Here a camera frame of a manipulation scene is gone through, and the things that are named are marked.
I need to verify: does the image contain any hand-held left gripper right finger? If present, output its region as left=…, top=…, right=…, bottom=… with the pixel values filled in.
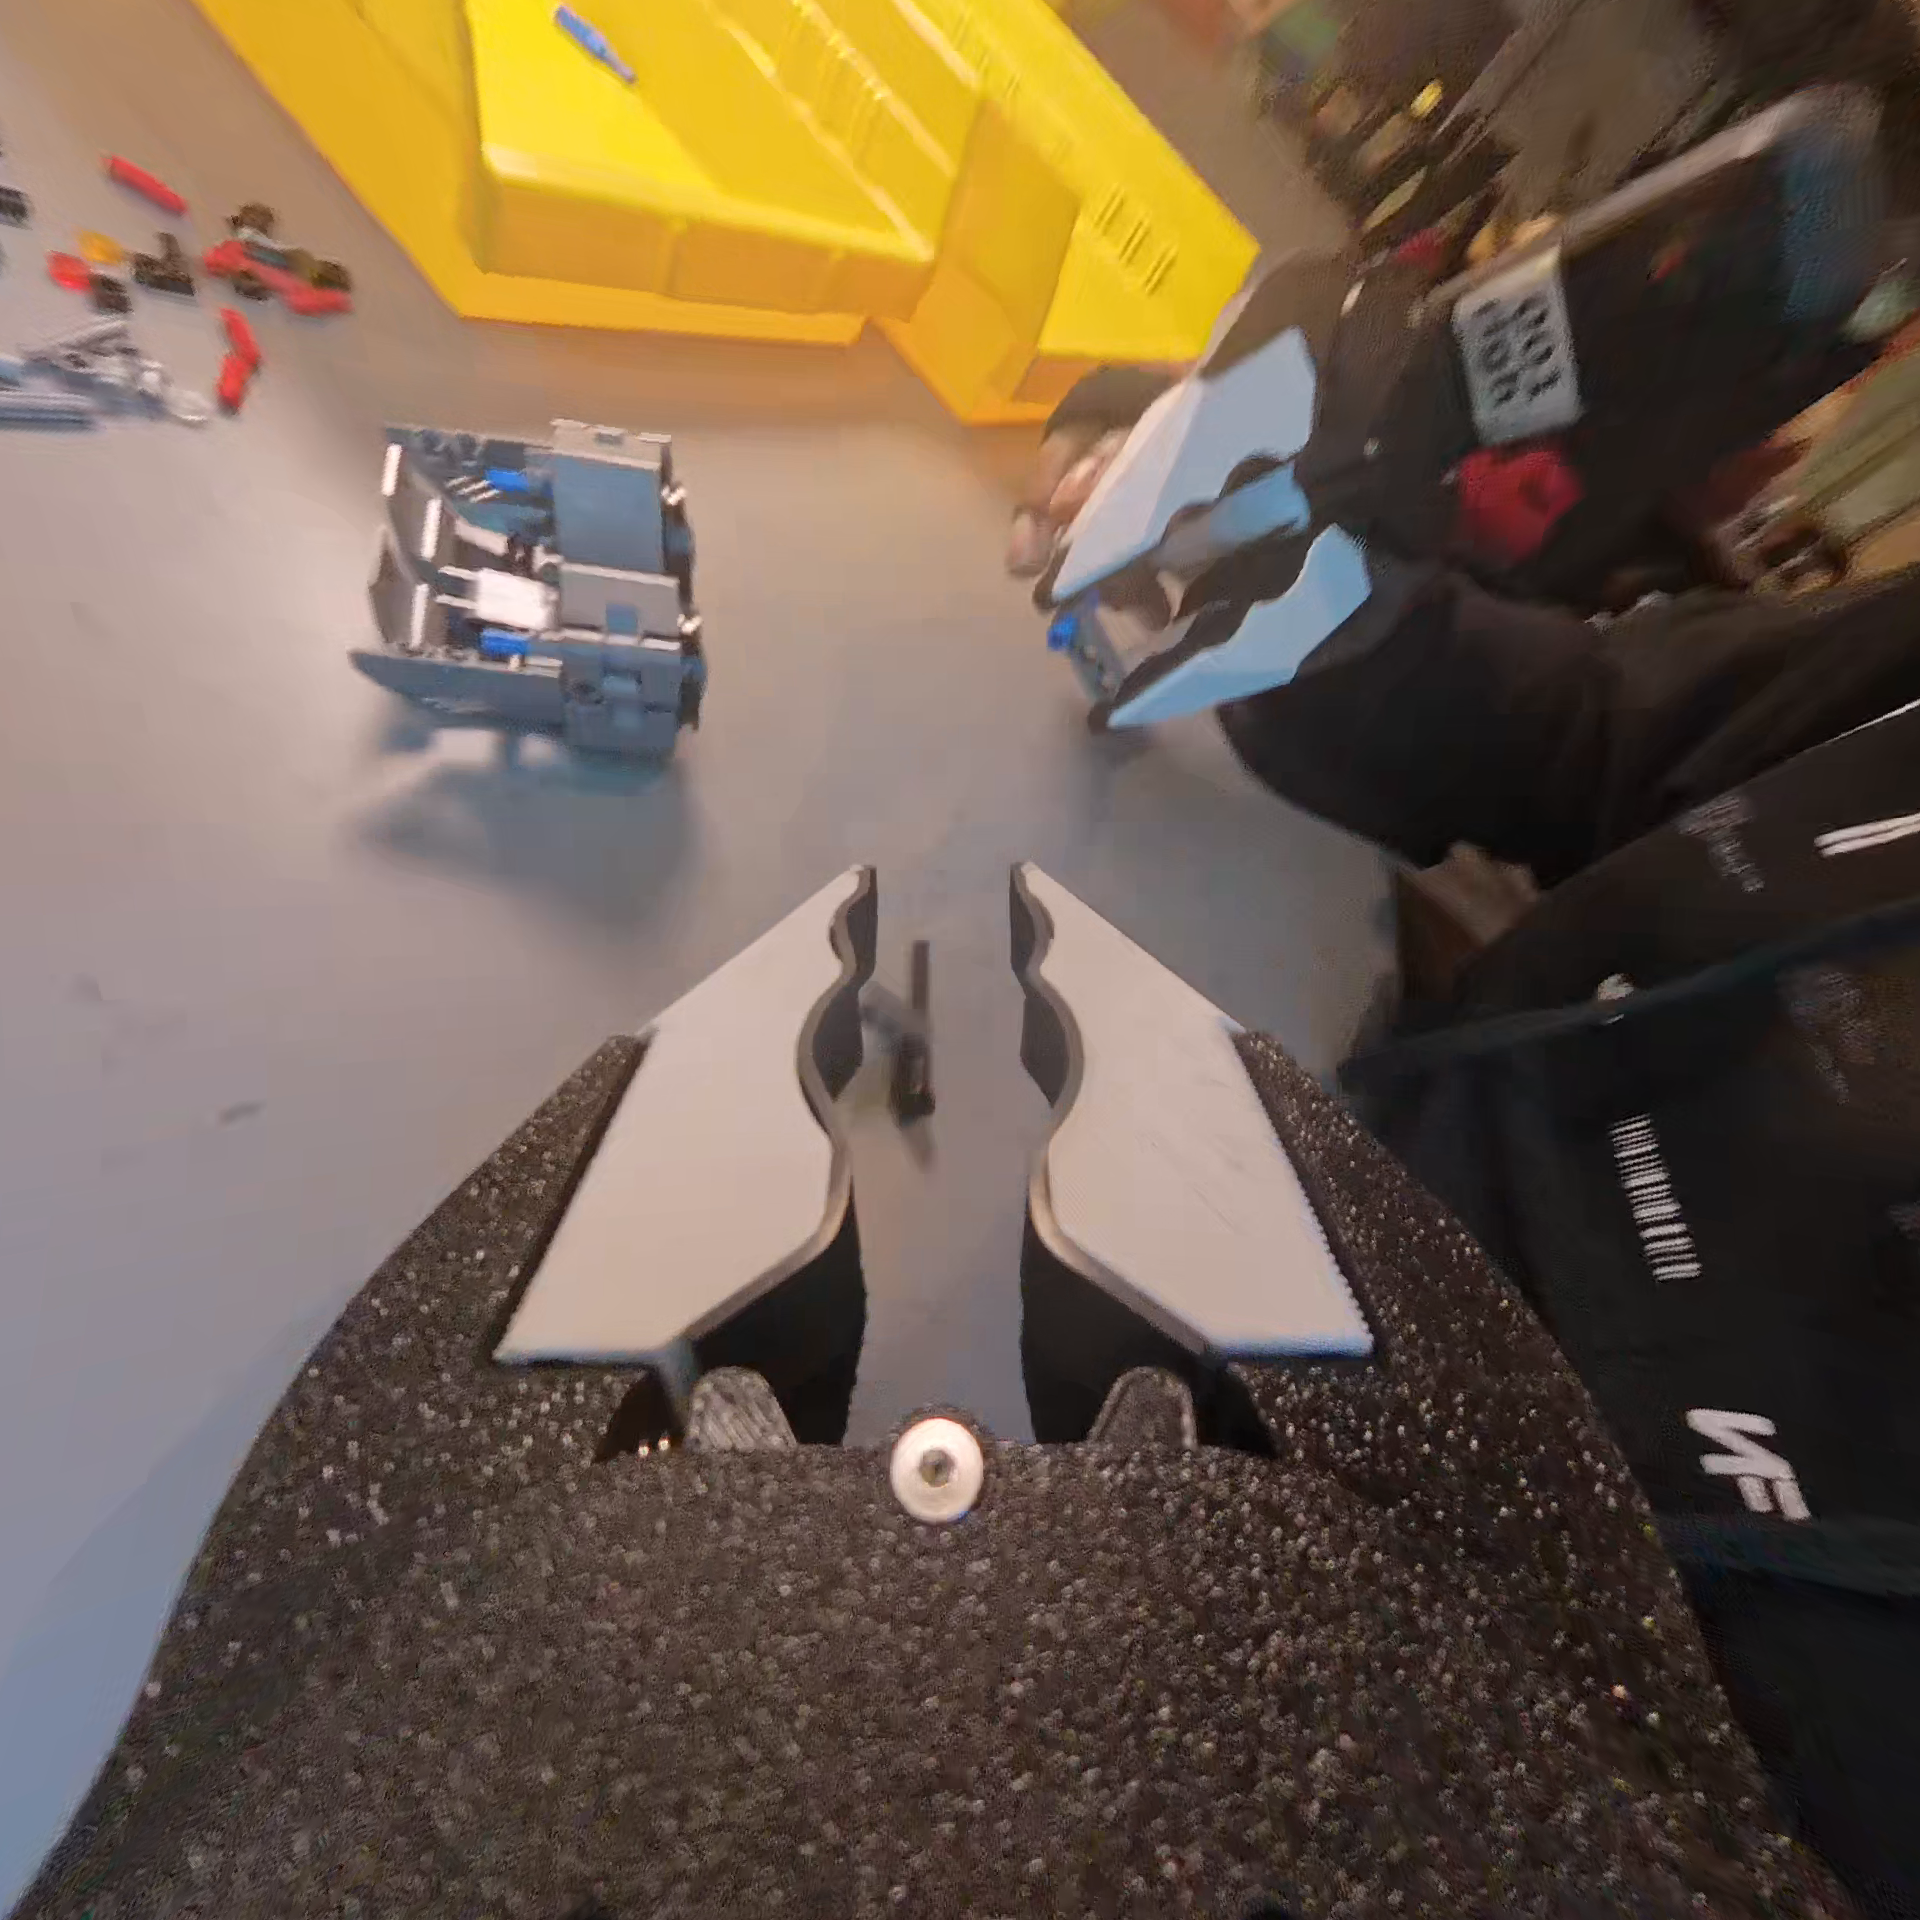
left=1008, top=861, right=1377, bottom=1366

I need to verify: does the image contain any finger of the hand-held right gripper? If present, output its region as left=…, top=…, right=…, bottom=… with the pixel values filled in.
left=1101, top=525, right=1377, bottom=733
left=1047, top=327, right=1324, bottom=609

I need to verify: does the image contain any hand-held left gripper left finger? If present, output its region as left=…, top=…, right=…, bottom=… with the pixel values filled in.
left=491, top=864, right=880, bottom=1419

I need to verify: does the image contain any dark grey short brick beam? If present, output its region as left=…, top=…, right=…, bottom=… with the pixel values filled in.
left=1050, top=591, right=1151, bottom=710

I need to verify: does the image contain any yellow ribbed storage bin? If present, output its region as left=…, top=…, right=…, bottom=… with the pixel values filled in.
left=877, top=0, right=1263, bottom=428

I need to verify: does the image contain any black brick axle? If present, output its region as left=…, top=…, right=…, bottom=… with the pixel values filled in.
left=897, top=941, right=943, bottom=1126

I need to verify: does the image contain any grey toy brick wing assembly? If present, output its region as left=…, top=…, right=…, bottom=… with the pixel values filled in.
left=349, top=547, right=706, bottom=760

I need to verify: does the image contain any yellow open-front storage bin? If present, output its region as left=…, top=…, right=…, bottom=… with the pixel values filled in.
left=193, top=0, right=980, bottom=349

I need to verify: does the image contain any grey toy brick engine assembly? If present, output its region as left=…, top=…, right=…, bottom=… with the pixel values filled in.
left=379, top=421, right=700, bottom=600

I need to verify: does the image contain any person's right forearm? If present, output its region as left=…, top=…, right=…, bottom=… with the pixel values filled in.
left=1216, top=563, right=1920, bottom=888

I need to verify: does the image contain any grey desk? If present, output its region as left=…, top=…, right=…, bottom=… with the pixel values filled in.
left=0, top=0, right=1420, bottom=1920

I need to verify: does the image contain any person's right hand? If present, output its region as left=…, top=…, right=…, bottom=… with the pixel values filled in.
left=1007, top=382, right=1154, bottom=582

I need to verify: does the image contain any red plastic case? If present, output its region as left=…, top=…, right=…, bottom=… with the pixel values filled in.
left=1452, top=443, right=1586, bottom=568

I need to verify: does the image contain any person's black printed clothing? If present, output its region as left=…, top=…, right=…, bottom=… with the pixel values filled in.
left=1339, top=703, right=1920, bottom=1920

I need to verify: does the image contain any pile of small brick parts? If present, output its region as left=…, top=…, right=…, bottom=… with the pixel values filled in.
left=0, top=142, right=356, bottom=432

